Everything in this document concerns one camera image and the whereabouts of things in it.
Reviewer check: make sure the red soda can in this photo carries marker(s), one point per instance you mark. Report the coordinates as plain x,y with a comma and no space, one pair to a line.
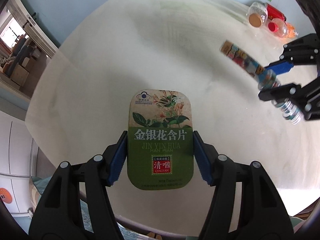
275,11

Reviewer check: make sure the white wardrobe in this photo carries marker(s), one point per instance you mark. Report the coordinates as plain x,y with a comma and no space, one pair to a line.
15,155

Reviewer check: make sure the wooden box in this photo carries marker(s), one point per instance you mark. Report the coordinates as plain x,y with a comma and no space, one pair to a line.
20,73

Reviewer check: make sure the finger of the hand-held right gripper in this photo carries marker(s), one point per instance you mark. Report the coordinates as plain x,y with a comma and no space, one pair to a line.
278,68
282,92

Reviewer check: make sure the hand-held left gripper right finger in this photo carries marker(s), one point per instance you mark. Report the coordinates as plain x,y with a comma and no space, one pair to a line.
202,160

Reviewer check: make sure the crushed colourful plastic bottle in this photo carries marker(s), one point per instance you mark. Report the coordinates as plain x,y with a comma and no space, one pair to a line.
243,60

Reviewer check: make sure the clear bottle with gold cap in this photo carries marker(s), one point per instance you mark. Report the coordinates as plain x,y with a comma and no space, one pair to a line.
256,20

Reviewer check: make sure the orange round device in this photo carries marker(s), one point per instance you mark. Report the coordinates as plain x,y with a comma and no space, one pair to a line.
5,196

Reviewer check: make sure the orange label plastic bottle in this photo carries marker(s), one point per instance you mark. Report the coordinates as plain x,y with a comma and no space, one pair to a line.
291,28

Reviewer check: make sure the green floral tin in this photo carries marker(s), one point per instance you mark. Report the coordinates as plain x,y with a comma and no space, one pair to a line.
160,120

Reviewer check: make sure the clear bottle with red cap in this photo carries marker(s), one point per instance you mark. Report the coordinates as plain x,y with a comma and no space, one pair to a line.
273,26

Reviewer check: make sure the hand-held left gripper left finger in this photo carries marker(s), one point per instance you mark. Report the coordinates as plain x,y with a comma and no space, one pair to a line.
117,160

